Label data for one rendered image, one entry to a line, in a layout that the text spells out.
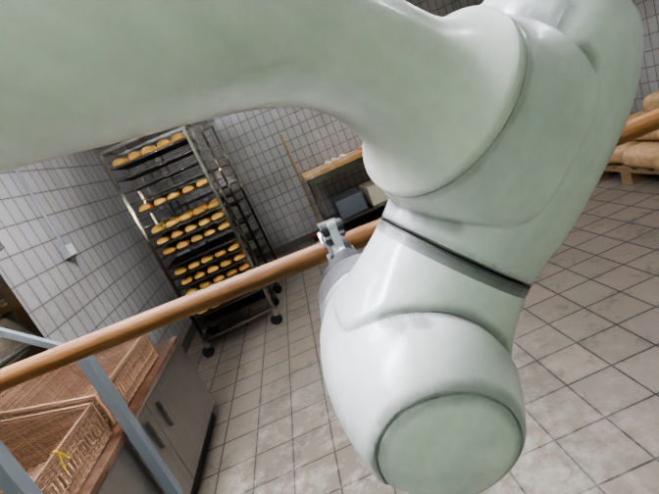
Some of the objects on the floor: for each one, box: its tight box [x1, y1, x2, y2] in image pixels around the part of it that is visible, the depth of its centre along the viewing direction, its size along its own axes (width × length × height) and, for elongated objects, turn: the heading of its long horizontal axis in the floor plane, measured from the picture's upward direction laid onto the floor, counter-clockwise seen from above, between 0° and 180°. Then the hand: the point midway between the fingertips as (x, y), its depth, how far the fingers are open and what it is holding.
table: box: [301, 149, 388, 222], centre depth 514 cm, size 220×80×90 cm, turn 150°
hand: (333, 248), depth 58 cm, fingers closed on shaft, 3 cm apart
